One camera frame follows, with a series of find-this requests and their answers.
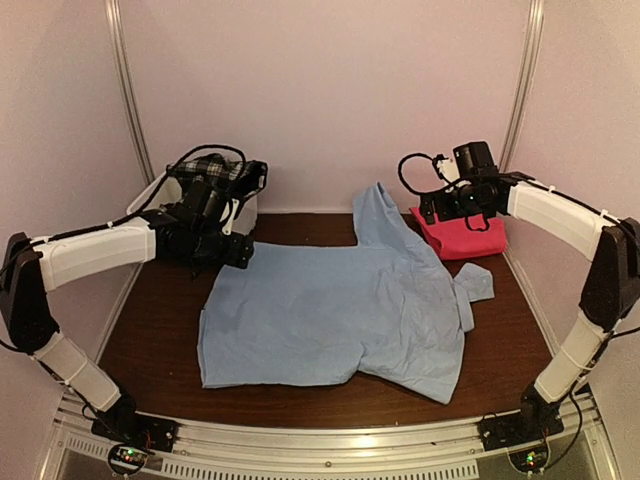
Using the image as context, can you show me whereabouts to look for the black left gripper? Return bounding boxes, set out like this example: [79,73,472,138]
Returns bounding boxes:
[191,226,253,269]

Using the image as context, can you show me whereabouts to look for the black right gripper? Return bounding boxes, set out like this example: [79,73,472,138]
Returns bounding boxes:
[420,183,489,226]

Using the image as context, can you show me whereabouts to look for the pink trousers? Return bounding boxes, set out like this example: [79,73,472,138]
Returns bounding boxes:
[410,207,507,261]

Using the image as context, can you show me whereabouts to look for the light blue shirt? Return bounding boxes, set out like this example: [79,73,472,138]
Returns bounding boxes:
[197,184,494,404]

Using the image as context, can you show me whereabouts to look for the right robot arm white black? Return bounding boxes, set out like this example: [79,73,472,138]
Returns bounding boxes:
[419,172,639,442]

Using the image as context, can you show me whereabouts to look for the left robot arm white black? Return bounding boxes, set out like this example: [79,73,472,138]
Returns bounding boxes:
[1,209,254,444]

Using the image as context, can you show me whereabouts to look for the white plastic laundry bin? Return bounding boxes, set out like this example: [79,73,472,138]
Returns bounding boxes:
[126,175,258,235]

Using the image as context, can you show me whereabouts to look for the black white plaid garment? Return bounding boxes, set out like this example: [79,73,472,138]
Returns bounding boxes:
[167,153,268,201]

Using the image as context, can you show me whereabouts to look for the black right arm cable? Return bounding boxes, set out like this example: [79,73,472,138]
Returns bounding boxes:
[397,152,451,199]

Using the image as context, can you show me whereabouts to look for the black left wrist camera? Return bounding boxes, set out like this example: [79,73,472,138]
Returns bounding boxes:
[181,180,231,224]

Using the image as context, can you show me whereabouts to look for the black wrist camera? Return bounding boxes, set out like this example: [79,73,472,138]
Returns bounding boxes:
[453,141,499,179]
[181,180,231,224]

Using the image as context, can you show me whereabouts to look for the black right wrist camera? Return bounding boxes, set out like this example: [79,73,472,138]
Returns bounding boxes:
[453,141,499,179]

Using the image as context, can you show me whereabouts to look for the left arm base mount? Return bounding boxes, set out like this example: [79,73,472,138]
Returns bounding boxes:
[83,402,179,478]

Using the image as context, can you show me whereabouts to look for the right aluminium frame post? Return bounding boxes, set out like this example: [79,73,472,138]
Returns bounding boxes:
[499,0,545,172]

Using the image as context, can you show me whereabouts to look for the aluminium frame post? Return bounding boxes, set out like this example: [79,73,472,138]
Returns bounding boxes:
[499,0,545,172]
[104,0,154,185]

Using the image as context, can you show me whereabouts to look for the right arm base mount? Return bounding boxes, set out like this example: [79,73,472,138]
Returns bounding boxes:
[477,393,564,477]

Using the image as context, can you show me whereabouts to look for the front aluminium rail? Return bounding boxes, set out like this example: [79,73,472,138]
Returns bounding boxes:
[35,393,621,479]

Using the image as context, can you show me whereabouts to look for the left aluminium frame post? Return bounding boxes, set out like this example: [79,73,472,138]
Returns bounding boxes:
[104,0,154,185]

